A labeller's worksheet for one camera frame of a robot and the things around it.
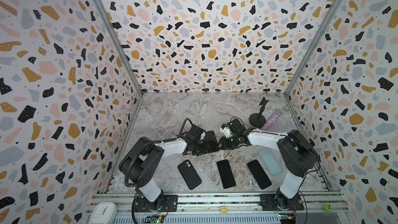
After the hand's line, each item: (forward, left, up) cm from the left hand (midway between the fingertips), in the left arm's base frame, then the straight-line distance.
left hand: (211, 149), depth 88 cm
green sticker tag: (-29, -53, -1) cm, 61 cm away
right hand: (+2, -3, +1) cm, 4 cm away
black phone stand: (+22, -32, -3) cm, 39 cm away
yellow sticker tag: (-29, -5, -2) cm, 29 cm away
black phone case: (-12, +12, -5) cm, 18 cm away
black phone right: (-13, -25, -4) cm, 29 cm away
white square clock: (-29, +49, 0) cm, 57 cm away
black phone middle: (-12, -8, -3) cm, 15 cm away
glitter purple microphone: (+20, -41, -1) cm, 46 cm away
